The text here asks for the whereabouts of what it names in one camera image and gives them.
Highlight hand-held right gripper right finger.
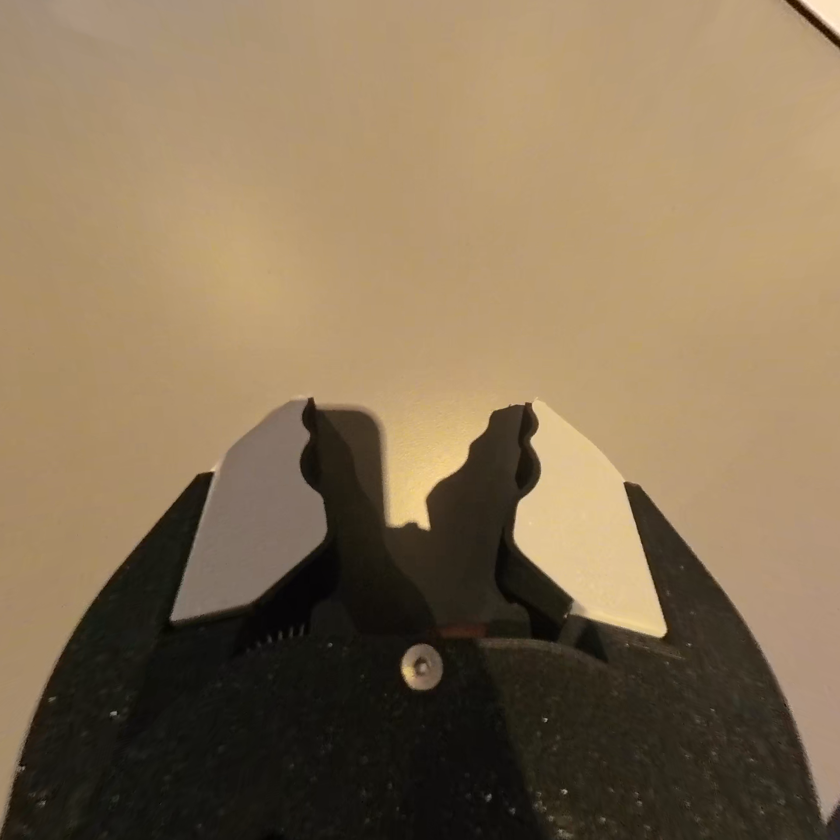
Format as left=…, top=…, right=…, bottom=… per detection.
left=507, top=397, right=669, bottom=639

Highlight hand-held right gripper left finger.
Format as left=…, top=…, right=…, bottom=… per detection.
left=171, top=397, right=329, bottom=624

